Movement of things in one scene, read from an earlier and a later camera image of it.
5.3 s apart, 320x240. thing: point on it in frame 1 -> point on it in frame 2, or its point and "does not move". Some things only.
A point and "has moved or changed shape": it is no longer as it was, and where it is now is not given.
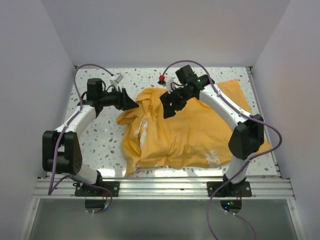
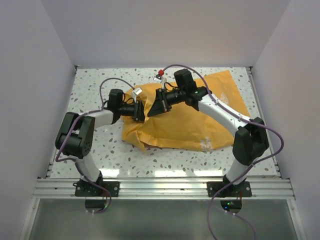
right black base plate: (243, 189) does not move
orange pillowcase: (197, 134) has moved or changed shape
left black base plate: (81, 190) does not move
